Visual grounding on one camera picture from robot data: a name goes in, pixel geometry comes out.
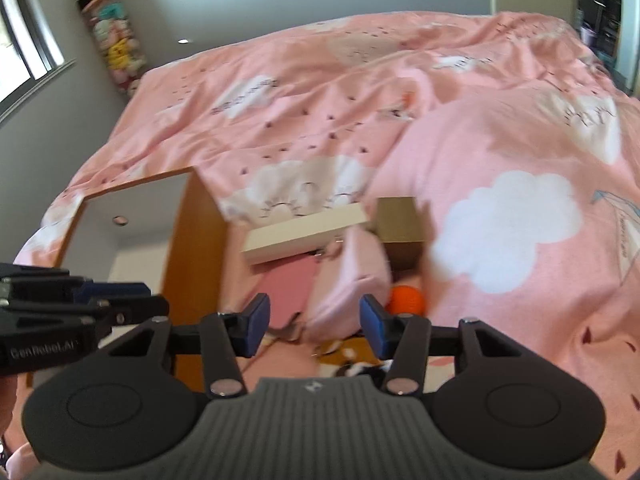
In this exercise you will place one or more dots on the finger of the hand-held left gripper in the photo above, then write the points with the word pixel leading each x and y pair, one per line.
pixel 112 292
pixel 140 307

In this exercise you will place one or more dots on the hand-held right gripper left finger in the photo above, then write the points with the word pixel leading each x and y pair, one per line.
pixel 257 322

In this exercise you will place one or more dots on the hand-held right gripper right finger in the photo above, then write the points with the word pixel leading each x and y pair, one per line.
pixel 372 322

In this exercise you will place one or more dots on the red panda plush toy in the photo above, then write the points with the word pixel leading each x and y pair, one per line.
pixel 350 349

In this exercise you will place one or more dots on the pink pouch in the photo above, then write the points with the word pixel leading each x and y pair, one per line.
pixel 345 285

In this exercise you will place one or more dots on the person's left forearm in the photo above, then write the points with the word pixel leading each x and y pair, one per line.
pixel 6 405

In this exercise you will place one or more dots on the orange crochet fruit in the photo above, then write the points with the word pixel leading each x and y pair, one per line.
pixel 406 302

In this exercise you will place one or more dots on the flat pink box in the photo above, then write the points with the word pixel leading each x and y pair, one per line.
pixel 285 290

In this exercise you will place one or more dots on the long white box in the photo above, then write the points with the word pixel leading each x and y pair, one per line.
pixel 300 235

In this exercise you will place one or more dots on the small brown cardboard box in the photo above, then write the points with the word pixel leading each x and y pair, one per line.
pixel 400 227

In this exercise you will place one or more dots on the pink cloud printed blanket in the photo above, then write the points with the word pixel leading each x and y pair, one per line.
pixel 475 125

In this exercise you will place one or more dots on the hanging plush toy holder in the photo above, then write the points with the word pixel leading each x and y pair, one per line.
pixel 115 45

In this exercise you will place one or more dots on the window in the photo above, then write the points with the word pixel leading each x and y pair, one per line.
pixel 20 55

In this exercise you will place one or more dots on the dark shelf unit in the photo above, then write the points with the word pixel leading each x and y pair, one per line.
pixel 600 15

